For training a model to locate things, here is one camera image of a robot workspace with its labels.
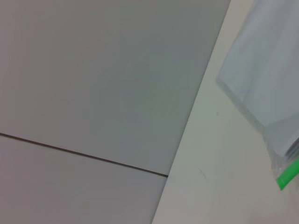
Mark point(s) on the clear document bag green zip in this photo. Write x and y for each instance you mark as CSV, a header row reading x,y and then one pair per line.
x,y
257,70

